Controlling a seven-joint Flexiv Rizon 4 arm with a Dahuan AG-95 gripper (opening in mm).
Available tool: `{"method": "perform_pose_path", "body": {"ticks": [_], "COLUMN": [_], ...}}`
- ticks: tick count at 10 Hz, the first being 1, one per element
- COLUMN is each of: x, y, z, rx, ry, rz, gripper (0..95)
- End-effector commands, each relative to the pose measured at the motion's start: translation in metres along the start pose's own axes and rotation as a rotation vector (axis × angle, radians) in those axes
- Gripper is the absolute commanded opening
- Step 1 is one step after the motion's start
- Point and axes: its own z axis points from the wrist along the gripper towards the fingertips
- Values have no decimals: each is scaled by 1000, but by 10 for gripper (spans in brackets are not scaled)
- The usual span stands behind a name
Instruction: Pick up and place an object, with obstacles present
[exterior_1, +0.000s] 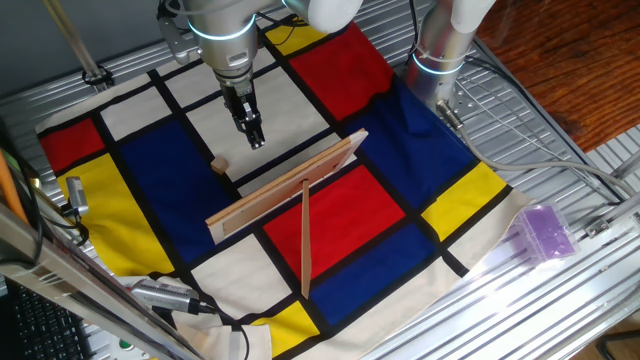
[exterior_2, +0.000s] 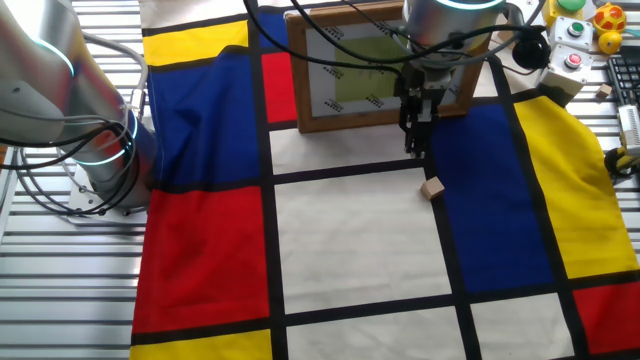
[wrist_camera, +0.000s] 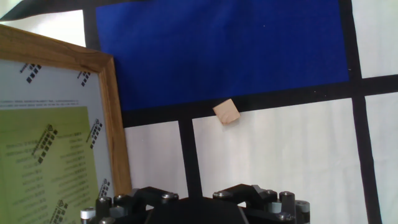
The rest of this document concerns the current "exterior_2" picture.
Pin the orange yellow plastic toy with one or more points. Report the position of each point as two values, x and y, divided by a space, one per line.
610 19

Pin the colour block patterned tablecloth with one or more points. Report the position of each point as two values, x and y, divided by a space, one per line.
350 240

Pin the teal strip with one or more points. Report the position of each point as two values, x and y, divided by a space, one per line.
633 33

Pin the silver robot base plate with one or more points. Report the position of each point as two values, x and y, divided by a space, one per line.
82 201

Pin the white ribbed plastic device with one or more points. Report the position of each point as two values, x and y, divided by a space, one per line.
631 125

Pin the yellow box with green button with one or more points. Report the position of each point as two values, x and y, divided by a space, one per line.
560 12

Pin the black round wrist-mounted part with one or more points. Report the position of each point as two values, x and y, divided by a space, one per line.
531 51

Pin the black keyboard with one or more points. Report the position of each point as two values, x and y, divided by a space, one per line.
625 75

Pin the small wooden cube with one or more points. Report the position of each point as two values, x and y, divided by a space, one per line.
432 189

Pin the white box with red button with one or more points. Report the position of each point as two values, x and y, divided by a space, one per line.
565 70

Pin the white metal side rail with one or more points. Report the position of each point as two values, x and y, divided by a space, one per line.
7 210

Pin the white box with green button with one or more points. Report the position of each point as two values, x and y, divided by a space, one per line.
572 32

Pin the wooden picture frame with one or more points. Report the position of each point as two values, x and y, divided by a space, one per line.
300 75

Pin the tiny wooden block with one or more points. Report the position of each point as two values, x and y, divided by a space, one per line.
604 91

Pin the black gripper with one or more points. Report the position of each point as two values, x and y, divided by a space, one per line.
417 95

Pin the yellow black tool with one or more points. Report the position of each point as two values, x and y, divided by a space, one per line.
620 161

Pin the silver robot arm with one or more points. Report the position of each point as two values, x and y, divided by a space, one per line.
45 75

